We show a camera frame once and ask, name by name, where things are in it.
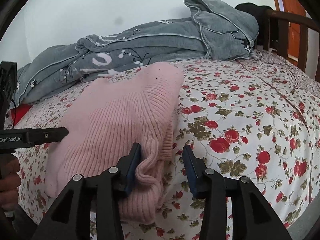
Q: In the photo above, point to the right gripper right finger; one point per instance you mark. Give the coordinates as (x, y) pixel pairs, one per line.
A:
(253, 217)

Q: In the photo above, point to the black garment on rail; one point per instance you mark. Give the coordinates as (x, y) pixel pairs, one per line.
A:
(258, 11)

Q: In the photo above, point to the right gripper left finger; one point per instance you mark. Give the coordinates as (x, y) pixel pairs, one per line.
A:
(68, 216)

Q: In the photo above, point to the brown wooden door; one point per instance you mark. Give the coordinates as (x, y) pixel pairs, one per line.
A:
(293, 33)

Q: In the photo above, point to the floral bed sheet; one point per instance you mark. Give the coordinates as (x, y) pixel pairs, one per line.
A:
(257, 118)

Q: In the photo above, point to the grey patterned quilt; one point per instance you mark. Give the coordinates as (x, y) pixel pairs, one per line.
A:
(214, 30)

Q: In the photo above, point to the pink knit sweater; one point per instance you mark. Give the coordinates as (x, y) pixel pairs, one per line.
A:
(106, 120)

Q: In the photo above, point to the red pillow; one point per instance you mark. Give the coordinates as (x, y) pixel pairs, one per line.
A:
(19, 112)

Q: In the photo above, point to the person left hand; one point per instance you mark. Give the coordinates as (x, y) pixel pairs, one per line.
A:
(10, 181)

